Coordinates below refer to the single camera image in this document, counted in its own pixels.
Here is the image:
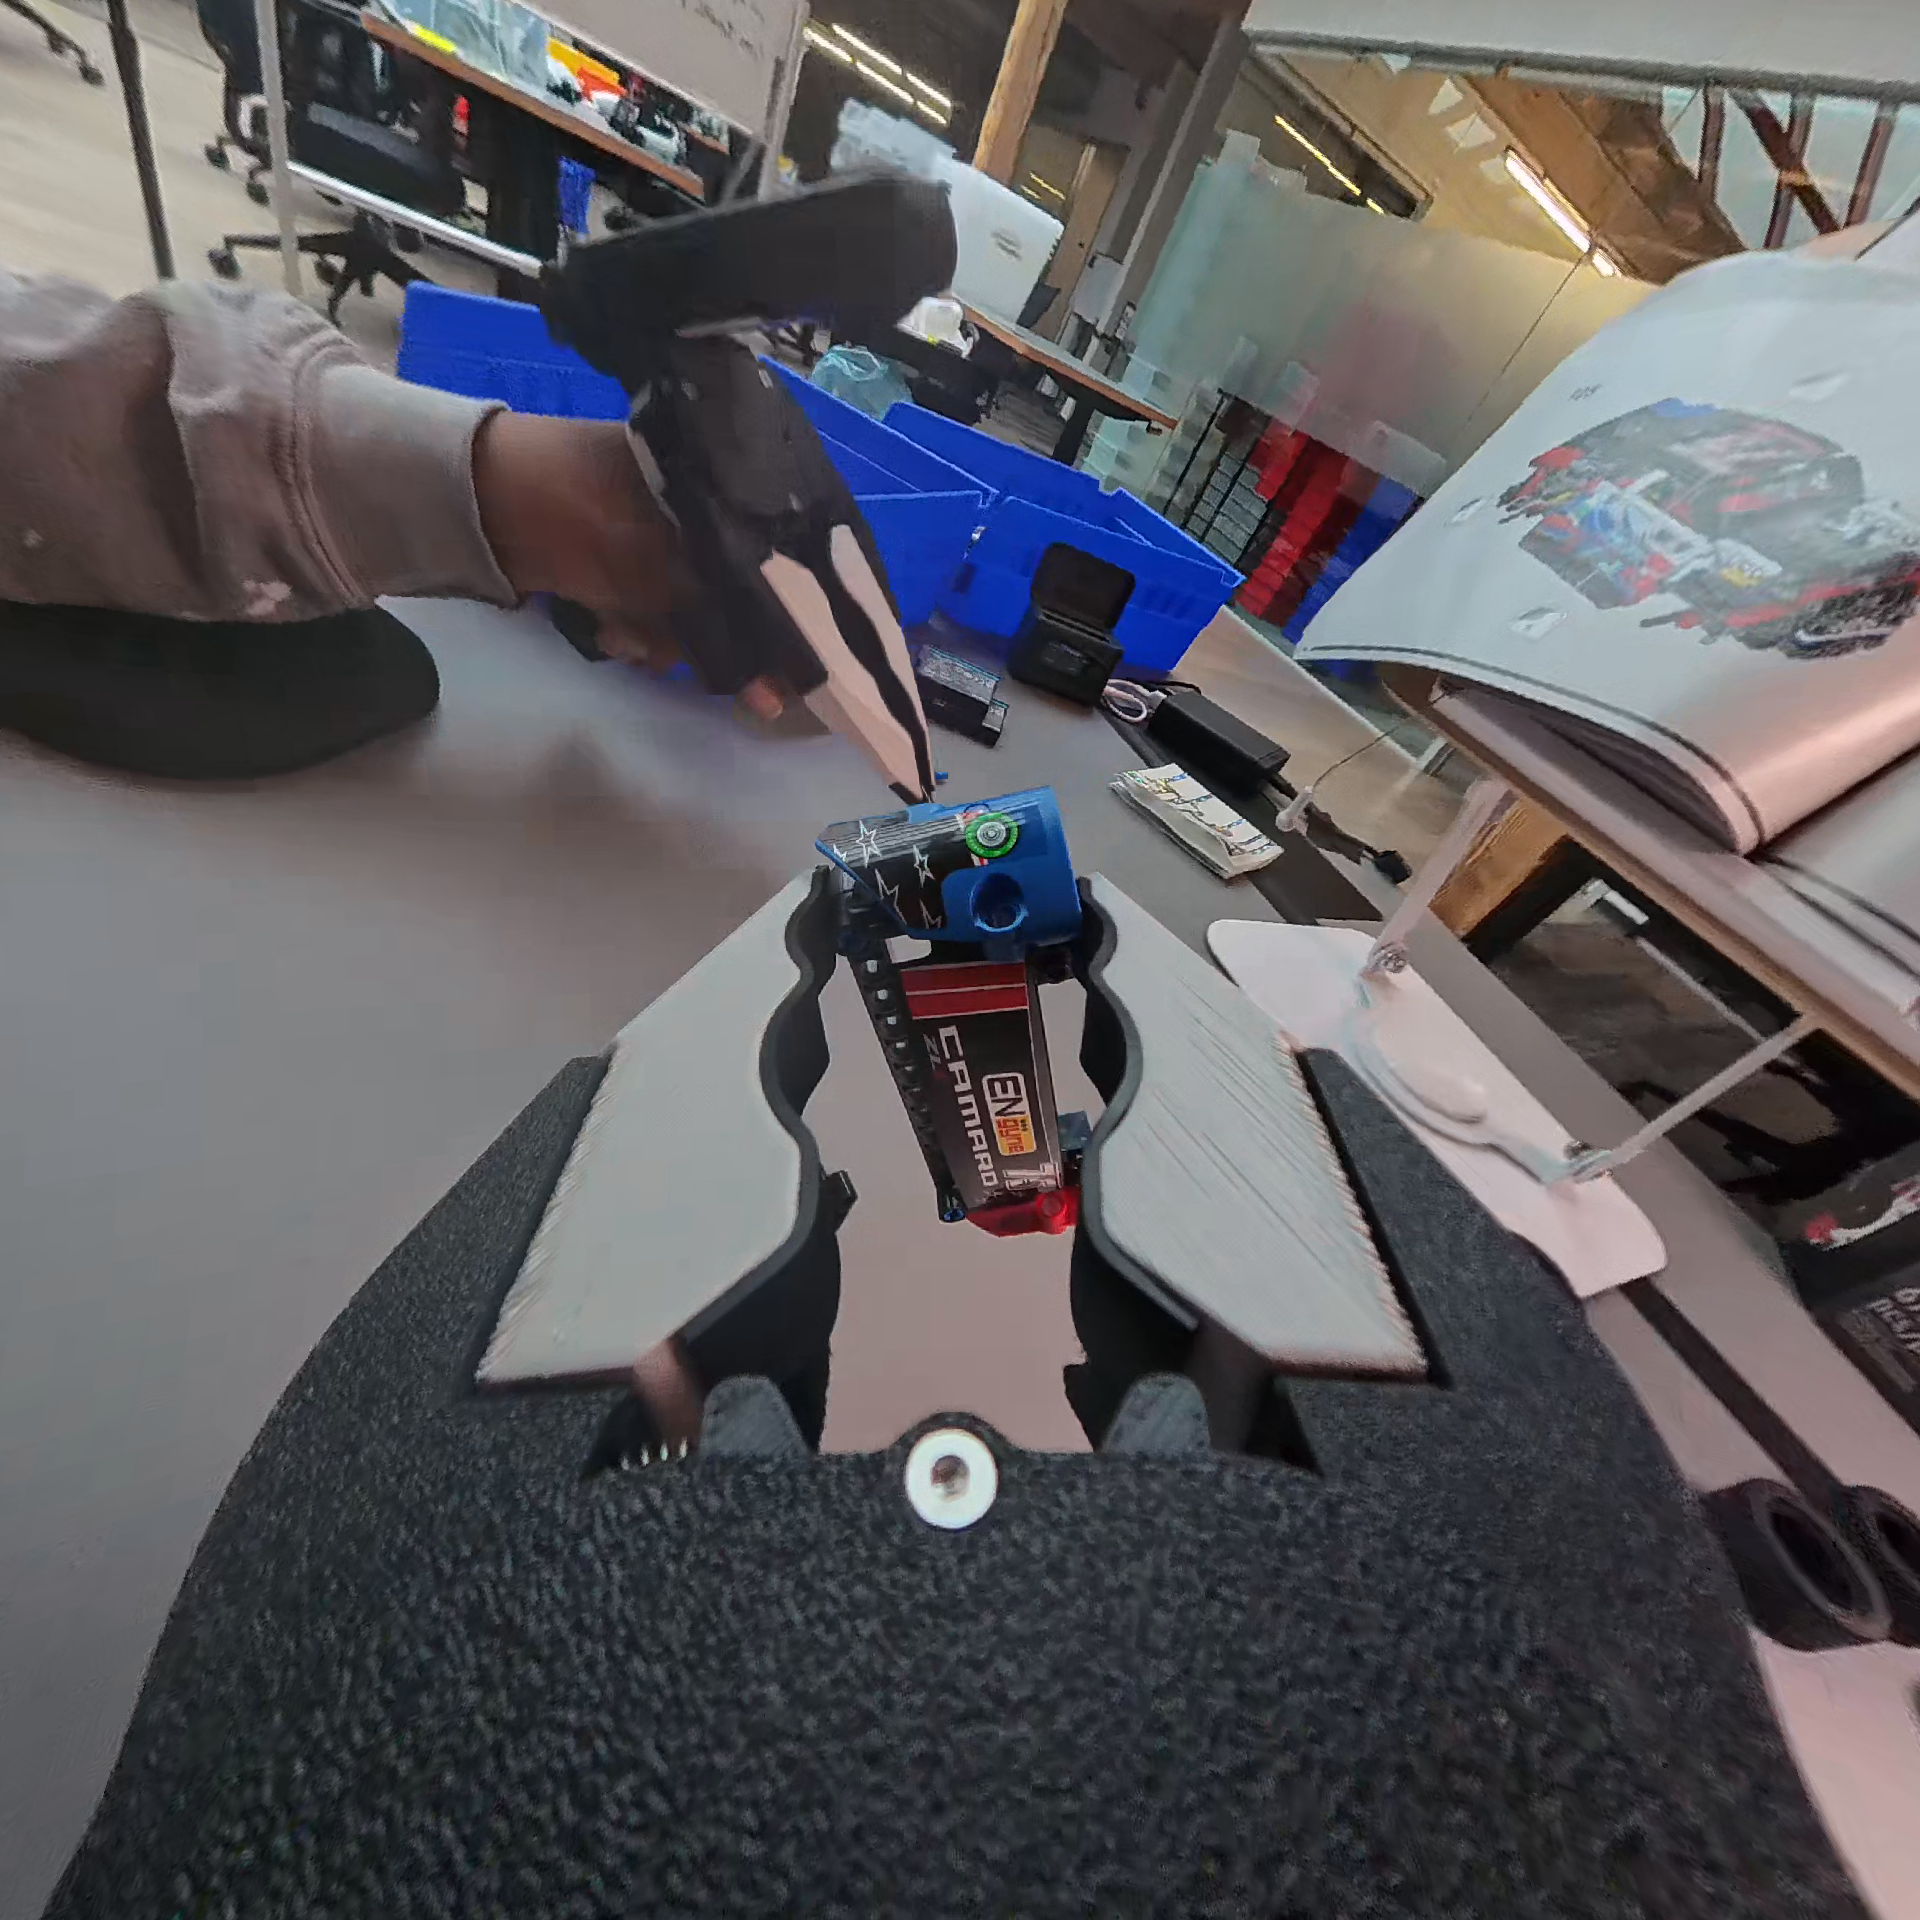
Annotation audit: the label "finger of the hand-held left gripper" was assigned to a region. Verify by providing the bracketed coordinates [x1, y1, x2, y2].
[822, 522, 942, 801]
[756, 552, 906, 762]

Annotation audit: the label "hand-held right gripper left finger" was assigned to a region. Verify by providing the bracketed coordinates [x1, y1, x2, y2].
[478, 870, 841, 1389]

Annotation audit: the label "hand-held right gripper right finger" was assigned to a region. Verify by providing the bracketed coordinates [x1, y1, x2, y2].
[1071, 877, 1427, 1382]

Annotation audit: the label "black and blue brick panel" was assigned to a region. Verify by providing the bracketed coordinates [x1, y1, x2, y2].
[815, 785, 1085, 1240]

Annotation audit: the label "person's left forearm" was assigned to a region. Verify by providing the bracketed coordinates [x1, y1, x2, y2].
[0, 270, 519, 625]

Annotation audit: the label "grey desk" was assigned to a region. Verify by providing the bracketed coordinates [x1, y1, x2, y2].
[0, 593, 1920, 1920]

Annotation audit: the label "person's left hand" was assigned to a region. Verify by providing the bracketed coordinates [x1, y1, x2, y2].
[471, 405, 783, 722]

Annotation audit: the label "small black battery pack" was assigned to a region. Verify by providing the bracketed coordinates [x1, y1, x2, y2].
[913, 644, 1011, 747]

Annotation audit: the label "blue plastic bin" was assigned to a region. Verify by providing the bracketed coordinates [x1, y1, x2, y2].
[398, 281, 633, 424]
[756, 353, 991, 634]
[885, 398, 1247, 676]

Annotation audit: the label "black hard case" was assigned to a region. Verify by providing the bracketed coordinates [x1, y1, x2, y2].
[1009, 545, 1135, 705]

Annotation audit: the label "black power adapter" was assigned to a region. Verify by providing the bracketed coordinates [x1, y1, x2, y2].
[1148, 689, 1292, 797]

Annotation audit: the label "folded sticker sheet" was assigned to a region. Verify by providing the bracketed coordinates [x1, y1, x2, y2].
[1113, 762, 1286, 881]

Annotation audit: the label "black office chair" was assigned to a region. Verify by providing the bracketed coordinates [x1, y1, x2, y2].
[207, 0, 452, 324]

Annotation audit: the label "stacked red blue storage drawers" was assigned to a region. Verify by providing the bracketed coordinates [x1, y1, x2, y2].
[1171, 398, 1427, 634]

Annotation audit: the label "brick set cardboard box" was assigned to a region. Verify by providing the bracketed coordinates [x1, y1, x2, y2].
[1785, 1147, 1920, 1403]

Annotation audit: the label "black rubber toy tire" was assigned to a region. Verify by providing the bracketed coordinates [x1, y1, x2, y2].
[1838, 1485, 1920, 1610]
[1702, 1476, 1895, 1653]

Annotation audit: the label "instruction booklet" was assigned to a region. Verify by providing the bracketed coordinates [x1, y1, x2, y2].
[1295, 224, 1920, 1021]

